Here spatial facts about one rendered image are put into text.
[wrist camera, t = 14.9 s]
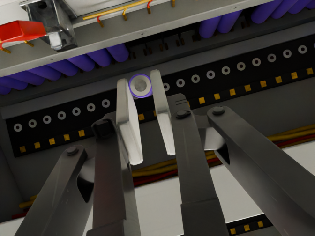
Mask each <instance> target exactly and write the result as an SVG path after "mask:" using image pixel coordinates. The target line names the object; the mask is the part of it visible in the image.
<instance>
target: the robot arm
mask: <svg viewBox="0 0 315 236"><path fill-rule="evenodd" d="M150 80H151V86H152V92H153V97H154V104H155V109H156V115H157V119H158V122H159V126H160V129H161V133H162V136H163V139H164V142H165V147H166V150H167V153H168V154H170V155H174V154H176V162H177V169H178V176H179V184H180V193H181V201H182V204H181V205H180V207H181V215H182V223H183V230H184V236H229V232H228V229H227V225H226V222H225V218H224V215H223V211H222V208H221V205H220V202H219V198H218V197H217V194H216V190H215V187H214V184H213V180H212V177H211V173H210V169H209V166H208V163H207V159H206V155H205V152H204V150H214V153H215V155H216V156H217V157H218V158H219V160H220V161H221V162H222V163H223V164H224V165H225V167H226V168H227V169H228V170H229V171H230V173H231V174H232V175H233V176H234V178H235V179H236V180H237V181H238V182H239V184H240V185H241V186H242V187H243V189H244V190H245V191H246V192H247V194H248V195H249V196H250V197H251V199H252V200H253V201H254V202H255V203H256V204H257V205H258V207H259V208H260V209H261V210H262V212H263V213H264V214H265V215H266V217H267V218H268V219H269V220H270V222H271V223H272V224H273V225H274V226H275V228H276V229H277V230H278V231H279V232H280V234H281V235H282V236H315V176H314V175H313V174H312V173H310V172H309V171H308V170H307V169H305V168H304V167H303V166H301V165H300V164H299V163H298V162H296V161H295V160H294V159H293V158H291V157H290V156H289V155H288V154H287V153H286V152H284V151H283V150H282V149H280V148H279V147H278V146H277V145H275V144H274V143H273V142H272V141H270V140H269V139H268V138H267V137H265V136H264V135H263V134H262V133H260V132H259V131H258V130H257V129H255V128H254V127H253V126H252V125H250V124H249V123H248V122H247V121H246V120H244V119H243V118H242V117H241V116H239V115H238V114H237V113H236V112H234V111H233V110H232V109H230V108H229V107H227V106H216V107H213V108H211V109H209V110H208V111H207V115H206V116H198V115H195V114H194V113H193V112H192V111H191V109H190V107H189V105H188V102H187V100H186V97H185V95H183V94H181V93H179V94H175V95H172V96H167V97H166V95H165V90H164V86H163V83H162V79H161V75H160V71H159V70H157V69H156V70H152V71H151V73H150ZM91 128H92V131H93V133H94V135H95V138H96V143H95V144H94V145H93V146H91V147H89V148H87V149H85V148H84V146H83V145H74V146H71V147H68V148H67V149H66V150H65V151H64V152H63V153H62V154H61V156H60V158H59V159H58V161H57V163H56V164H55V166H54V168H53V170H52V171H51V173H50V175H49V177H48V178H47V180H46V182H45V184H44V185H43V187H42V189H41V190H40V192H39V194H38V195H37V197H36V199H35V201H34V202H33V204H32V206H31V207H30V209H29V211H28V213H27V214H26V216H25V218H24V220H23V221H22V223H21V225H20V226H19V228H18V230H17V231H16V233H15V235H14V236H83V233H84V230H85V227H86V224H87V221H88V218H89V215H90V212H91V209H92V206H93V222H92V229H90V230H88V231H87V233H86V236H141V231H140V224H139V218H138V211H137V205H136V198H135V190H134V183H133V177H132V170H131V166H130V163H131V164H133V165H136V164H140V163H142V161H143V154H142V146H141V138H140V130H139V122H138V115H137V109H136V106H135V103H134V100H133V97H132V94H131V93H130V90H129V86H128V81H127V79H125V78H123V79H120V80H118V82H117V109H116V111H114V112H111V113H107V114H105V116H104V117H103V118H102V119H100V120H98V121H96V122H94V123H93V124H92V126H91ZM128 160H129V161H130V163H129V161H128Z"/></svg>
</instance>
